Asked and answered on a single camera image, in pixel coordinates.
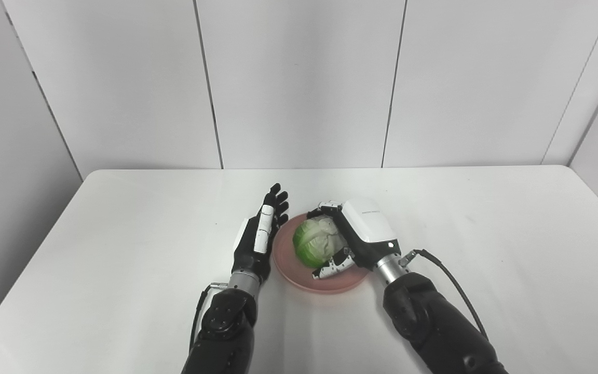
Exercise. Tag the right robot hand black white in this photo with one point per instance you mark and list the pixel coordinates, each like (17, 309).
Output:
(366, 228)

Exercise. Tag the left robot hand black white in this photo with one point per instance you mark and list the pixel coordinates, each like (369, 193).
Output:
(257, 239)

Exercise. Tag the pink plate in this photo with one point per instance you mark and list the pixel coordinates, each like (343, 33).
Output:
(299, 267)

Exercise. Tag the green white cabbage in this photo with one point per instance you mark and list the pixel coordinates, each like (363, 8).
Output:
(317, 241)

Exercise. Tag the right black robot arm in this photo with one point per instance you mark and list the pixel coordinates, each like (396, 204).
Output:
(429, 317)

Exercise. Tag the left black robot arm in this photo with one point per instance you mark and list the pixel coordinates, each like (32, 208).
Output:
(226, 327)

